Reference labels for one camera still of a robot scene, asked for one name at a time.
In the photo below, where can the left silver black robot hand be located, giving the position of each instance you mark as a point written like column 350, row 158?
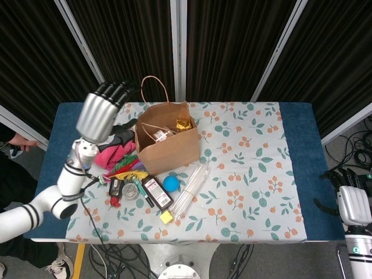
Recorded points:
column 96, row 119

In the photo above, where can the bystander bare hand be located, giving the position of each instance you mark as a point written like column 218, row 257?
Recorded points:
column 24, row 143

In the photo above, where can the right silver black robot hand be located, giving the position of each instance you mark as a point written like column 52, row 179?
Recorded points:
column 356, row 203

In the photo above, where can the gold biscuit pack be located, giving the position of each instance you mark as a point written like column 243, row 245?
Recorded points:
column 183, row 125

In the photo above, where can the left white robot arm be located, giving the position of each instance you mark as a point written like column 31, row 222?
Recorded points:
column 67, row 180

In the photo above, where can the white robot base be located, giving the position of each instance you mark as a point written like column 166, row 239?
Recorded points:
column 180, row 261

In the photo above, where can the brown paper bag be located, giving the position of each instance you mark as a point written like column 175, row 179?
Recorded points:
column 168, row 157

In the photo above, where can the blue table cover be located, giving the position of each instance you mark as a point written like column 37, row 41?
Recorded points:
column 64, row 122

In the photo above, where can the dark grey cloth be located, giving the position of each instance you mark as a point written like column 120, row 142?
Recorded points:
column 125, row 138

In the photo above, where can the pink fluffy cloth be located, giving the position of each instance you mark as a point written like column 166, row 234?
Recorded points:
column 113, row 154

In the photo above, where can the green feather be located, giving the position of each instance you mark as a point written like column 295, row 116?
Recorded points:
column 122, row 165

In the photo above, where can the magenta feather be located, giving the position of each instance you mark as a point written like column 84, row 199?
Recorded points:
column 107, row 175

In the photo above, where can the red feather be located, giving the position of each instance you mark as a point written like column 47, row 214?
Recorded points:
column 130, row 168

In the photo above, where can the green white striped tape roll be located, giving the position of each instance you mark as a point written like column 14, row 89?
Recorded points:
column 102, row 179

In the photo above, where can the yellow feather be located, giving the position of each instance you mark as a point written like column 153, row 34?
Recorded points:
column 130, row 175

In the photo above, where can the small black box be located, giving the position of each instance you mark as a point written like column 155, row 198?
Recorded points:
column 116, row 189

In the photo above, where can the clear tub of paper clips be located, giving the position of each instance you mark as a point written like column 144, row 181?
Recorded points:
column 130, row 191

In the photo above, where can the black pleated curtain panel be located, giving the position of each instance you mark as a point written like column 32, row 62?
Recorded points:
column 130, row 43
column 232, row 43
column 334, row 58
column 35, row 58

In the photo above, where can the green marker pen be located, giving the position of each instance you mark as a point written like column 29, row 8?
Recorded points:
column 142, row 190

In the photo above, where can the brown bottle with white label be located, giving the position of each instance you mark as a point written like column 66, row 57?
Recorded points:
column 158, row 193

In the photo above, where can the blue ball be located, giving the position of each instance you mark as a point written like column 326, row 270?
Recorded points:
column 171, row 184

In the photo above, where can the bundle of clear straws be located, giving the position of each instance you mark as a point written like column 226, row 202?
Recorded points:
column 189, row 193

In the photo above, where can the floral tablecloth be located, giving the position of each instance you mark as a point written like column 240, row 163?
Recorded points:
column 247, row 151

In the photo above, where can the yellow foam cube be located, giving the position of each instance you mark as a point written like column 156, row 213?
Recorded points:
column 166, row 217

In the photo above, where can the black white sneaker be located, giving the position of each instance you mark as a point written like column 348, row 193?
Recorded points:
column 59, row 266

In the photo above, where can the grey aluminium partition frame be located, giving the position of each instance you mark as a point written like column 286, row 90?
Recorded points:
column 85, row 49
column 178, row 43
column 23, row 128
column 279, row 43
column 346, row 128

